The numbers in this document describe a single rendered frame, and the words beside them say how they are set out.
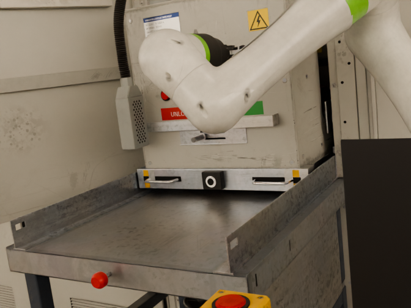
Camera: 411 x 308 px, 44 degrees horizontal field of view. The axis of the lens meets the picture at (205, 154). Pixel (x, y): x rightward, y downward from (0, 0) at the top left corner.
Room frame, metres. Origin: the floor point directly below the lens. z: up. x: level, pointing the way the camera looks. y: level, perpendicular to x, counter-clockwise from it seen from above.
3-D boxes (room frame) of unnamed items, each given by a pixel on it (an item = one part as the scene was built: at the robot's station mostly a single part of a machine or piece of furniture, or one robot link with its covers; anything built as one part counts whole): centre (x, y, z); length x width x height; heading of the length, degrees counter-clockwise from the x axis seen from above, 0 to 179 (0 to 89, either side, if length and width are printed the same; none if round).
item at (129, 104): (1.43, 0.19, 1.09); 0.08 x 0.05 x 0.17; 149
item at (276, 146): (1.38, -0.02, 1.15); 0.48 x 0.01 x 0.48; 59
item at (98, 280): (0.95, 0.23, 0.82); 0.04 x 0.03 x 0.03; 149
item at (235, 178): (1.39, -0.03, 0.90); 0.54 x 0.05 x 0.06; 59
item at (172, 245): (1.26, 0.05, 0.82); 0.68 x 0.62 x 0.06; 149
